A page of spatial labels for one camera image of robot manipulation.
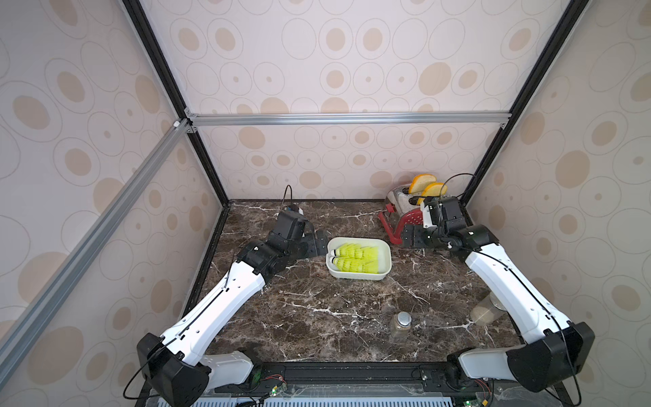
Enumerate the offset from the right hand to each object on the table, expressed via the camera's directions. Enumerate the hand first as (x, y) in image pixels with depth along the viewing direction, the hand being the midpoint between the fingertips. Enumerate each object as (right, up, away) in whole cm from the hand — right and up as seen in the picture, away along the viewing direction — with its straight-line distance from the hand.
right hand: (412, 235), depth 79 cm
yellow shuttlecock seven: (-16, -12, +14) cm, 24 cm away
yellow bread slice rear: (+9, +19, +18) cm, 28 cm away
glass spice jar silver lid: (-5, -26, -5) cm, 27 cm away
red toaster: (+2, +9, +18) cm, 21 cm away
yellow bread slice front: (+11, +16, +11) cm, 22 cm away
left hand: (-28, -1, -6) cm, 29 cm away
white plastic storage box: (-5, -10, +18) cm, 21 cm away
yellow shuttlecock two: (-16, -7, +20) cm, 26 cm away
